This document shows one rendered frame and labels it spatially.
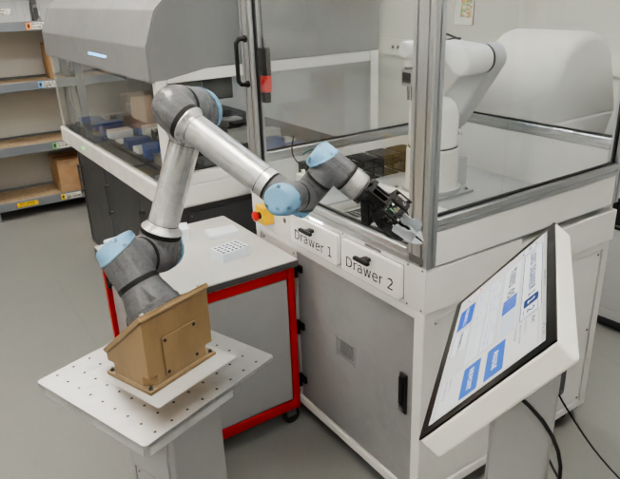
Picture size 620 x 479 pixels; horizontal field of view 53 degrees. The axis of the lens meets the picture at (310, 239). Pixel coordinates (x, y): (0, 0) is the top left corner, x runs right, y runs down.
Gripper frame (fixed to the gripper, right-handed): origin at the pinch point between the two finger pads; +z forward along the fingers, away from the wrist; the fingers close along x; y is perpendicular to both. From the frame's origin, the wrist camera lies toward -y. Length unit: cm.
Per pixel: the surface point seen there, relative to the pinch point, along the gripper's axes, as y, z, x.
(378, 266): -32.4, 4.4, 2.1
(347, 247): -45.2, -4.3, 6.2
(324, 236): -56, -11, 9
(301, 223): -68, -18, 12
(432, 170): 0.7, -6.9, 18.7
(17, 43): -386, -261, 116
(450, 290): -21.1, 23.6, 5.5
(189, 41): -96, -97, 57
